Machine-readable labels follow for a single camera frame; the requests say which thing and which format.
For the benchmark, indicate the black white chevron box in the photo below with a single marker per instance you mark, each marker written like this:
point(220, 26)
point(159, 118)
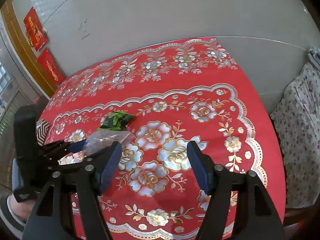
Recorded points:
point(43, 132)

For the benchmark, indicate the wooden door frame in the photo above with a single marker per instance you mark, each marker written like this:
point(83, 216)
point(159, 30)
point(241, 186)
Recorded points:
point(22, 50)

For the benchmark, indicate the floral print cloth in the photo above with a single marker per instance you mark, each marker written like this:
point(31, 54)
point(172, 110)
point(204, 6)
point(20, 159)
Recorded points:
point(297, 130)

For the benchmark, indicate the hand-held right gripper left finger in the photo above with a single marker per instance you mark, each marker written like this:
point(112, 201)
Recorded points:
point(110, 170)

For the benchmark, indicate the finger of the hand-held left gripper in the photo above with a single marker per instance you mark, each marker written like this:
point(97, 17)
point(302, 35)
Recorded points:
point(77, 146)
point(72, 163)

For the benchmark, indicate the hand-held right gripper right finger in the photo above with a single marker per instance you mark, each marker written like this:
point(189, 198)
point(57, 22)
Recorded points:
point(197, 167)

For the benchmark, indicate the red paper envelope lower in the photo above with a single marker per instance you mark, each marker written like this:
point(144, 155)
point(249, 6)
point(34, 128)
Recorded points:
point(51, 67)

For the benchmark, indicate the green wrapped candy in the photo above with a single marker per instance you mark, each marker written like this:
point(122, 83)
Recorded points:
point(116, 120)

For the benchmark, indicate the red floral tablecloth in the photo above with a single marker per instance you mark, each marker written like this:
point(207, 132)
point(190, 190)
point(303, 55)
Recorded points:
point(175, 80)

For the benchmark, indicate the person's left forearm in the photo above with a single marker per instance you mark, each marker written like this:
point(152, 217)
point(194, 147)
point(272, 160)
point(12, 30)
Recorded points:
point(16, 208)

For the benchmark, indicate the clear snack packet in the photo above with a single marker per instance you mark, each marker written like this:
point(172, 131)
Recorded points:
point(107, 140)

